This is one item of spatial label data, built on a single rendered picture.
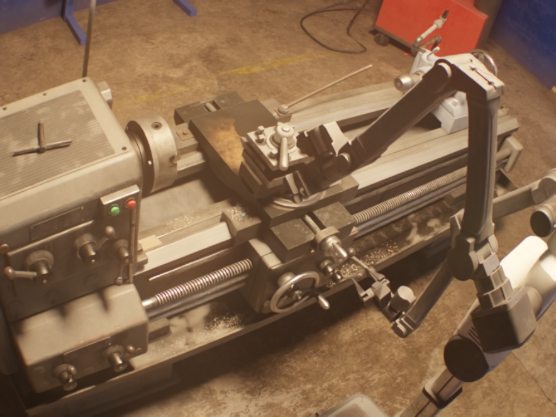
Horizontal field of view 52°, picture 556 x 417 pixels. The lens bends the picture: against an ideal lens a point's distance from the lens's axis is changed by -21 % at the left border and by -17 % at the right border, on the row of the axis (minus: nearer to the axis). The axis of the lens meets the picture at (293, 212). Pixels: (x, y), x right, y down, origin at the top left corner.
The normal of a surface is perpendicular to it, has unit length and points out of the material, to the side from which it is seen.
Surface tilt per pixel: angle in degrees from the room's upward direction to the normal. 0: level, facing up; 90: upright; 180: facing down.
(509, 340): 90
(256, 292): 90
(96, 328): 32
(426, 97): 94
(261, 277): 90
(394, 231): 0
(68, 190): 45
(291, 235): 0
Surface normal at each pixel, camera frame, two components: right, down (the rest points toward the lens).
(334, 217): 0.22, -0.68
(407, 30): -0.55, 0.51
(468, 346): -0.74, 0.35
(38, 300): 0.58, 0.67
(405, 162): 0.52, -0.15
